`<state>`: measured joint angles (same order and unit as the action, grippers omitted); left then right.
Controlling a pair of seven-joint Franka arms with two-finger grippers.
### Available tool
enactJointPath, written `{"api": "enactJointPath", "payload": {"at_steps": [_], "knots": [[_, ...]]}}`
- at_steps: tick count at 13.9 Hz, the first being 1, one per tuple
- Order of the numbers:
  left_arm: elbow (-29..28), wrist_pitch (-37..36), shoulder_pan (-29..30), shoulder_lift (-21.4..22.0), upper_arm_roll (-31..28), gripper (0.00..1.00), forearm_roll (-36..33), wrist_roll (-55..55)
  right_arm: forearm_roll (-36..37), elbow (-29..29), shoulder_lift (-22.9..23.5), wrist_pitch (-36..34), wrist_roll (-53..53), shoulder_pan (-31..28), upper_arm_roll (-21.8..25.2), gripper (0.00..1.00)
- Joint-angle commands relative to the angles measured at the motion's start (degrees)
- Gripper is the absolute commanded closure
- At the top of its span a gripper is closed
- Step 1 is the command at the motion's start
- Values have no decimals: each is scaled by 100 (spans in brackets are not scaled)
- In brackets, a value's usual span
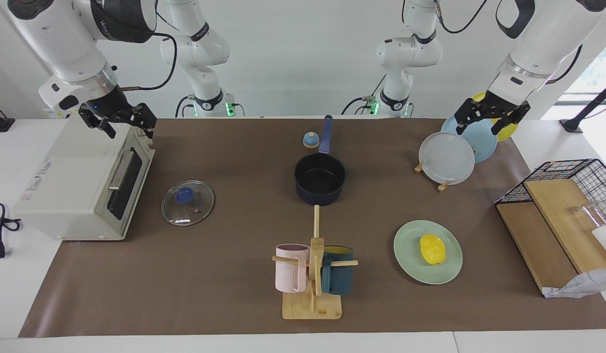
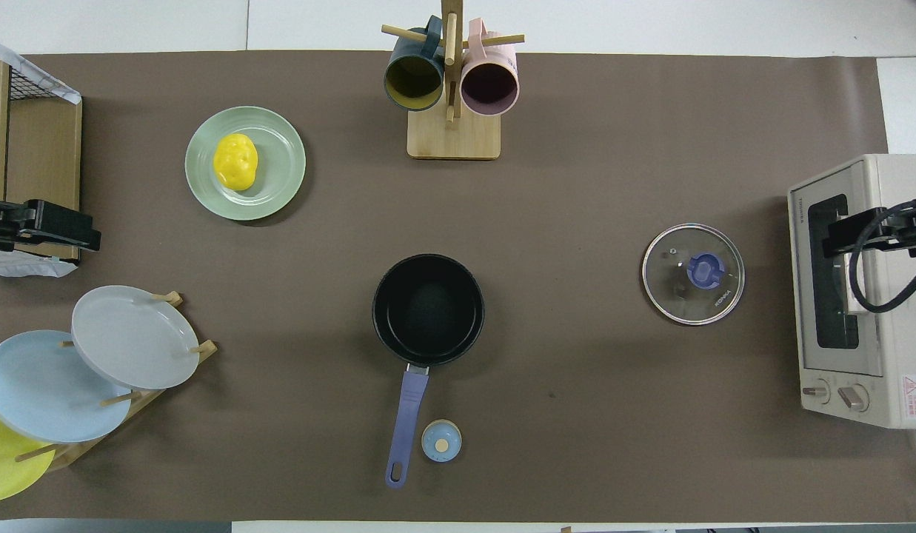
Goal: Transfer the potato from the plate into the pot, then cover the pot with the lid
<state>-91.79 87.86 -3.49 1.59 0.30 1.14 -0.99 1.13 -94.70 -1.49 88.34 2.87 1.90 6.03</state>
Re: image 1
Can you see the small blue round lid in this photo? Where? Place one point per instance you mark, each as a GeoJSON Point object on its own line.
{"type": "Point", "coordinates": [311, 141]}

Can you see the dark blue saucepan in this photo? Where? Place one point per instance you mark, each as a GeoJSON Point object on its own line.
{"type": "Point", "coordinates": [320, 195]}

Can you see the white crumpled paper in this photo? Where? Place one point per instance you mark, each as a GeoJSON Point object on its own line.
{"type": "Point", "coordinates": [587, 287]}

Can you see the wooden plate rack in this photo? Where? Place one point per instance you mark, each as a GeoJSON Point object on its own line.
{"type": "Point", "coordinates": [445, 186]}

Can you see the light green plate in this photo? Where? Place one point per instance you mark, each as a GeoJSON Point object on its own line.
{"type": "Point", "coordinates": [415, 264]}

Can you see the black stand with slanted pole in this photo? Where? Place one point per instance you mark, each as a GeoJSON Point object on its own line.
{"type": "Point", "coordinates": [571, 126]}

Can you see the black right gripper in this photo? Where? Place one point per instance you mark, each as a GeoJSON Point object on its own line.
{"type": "Point", "coordinates": [111, 103]}

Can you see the beige toaster oven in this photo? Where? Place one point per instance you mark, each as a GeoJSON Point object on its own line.
{"type": "Point", "coordinates": [62, 186]}

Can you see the light blue plate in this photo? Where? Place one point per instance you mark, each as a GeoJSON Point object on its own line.
{"type": "Point", "coordinates": [484, 143]}

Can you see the pink mug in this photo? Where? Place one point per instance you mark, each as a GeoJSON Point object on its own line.
{"type": "Point", "coordinates": [288, 269]}

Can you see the yellow lemon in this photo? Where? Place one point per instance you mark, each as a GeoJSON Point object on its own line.
{"type": "Point", "coordinates": [432, 249]}

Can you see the yellow plate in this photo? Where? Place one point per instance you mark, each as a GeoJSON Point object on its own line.
{"type": "Point", "coordinates": [509, 130]}

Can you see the glass lid blue knob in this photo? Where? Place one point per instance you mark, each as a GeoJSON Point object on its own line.
{"type": "Point", "coordinates": [184, 195]}

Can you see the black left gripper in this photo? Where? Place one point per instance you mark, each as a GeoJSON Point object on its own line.
{"type": "Point", "coordinates": [496, 107]}

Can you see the clear drinking glass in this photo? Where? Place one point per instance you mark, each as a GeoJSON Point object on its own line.
{"type": "Point", "coordinates": [589, 213]}

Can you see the brown table mat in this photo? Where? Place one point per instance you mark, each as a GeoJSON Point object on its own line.
{"type": "Point", "coordinates": [185, 274]}

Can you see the dark teal mug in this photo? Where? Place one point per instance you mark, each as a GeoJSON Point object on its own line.
{"type": "Point", "coordinates": [339, 279]}

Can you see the wooden mug rack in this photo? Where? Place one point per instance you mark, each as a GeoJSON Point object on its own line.
{"type": "Point", "coordinates": [312, 309]}

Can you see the pale grey plate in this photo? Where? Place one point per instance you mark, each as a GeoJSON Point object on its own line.
{"type": "Point", "coordinates": [447, 159]}

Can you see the light wooden board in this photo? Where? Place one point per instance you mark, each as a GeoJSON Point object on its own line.
{"type": "Point", "coordinates": [562, 220]}

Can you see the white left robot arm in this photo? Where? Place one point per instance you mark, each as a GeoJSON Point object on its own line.
{"type": "Point", "coordinates": [547, 44]}

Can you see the black stand base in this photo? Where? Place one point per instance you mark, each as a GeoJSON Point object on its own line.
{"type": "Point", "coordinates": [1, 125]}

